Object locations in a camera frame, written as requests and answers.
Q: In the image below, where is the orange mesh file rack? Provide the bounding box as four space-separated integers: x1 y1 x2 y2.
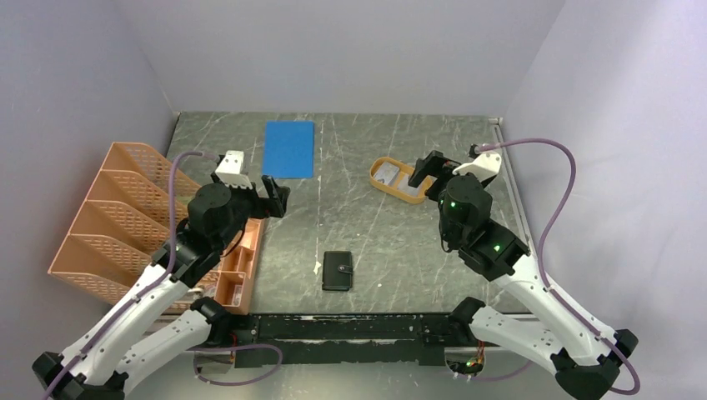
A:
48 142 266 314

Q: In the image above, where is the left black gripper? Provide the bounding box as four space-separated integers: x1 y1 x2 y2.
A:
213 169 290 249

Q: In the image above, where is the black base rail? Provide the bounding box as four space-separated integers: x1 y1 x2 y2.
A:
202 312 483 368

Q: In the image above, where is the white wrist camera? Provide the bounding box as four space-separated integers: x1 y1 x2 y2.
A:
214 150 250 188
452 145 503 187

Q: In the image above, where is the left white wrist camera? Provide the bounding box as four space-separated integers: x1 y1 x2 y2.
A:
214 150 250 188

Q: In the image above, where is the yellow oval tray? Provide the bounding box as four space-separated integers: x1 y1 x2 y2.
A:
369 157 434 205

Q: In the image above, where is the blue flat mat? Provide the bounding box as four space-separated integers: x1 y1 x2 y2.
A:
262 121 314 179

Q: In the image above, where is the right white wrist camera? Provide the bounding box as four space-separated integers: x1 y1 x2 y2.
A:
452 145 503 187

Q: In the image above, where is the black card holder wallet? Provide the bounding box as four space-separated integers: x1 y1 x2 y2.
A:
322 251 354 292

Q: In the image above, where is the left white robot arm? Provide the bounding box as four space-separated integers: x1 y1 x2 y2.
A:
32 175 290 399

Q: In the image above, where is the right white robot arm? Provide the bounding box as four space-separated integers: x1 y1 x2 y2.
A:
408 151 638 399

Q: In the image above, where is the silver VIP card stack left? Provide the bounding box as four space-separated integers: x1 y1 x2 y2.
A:
373 162 400 187

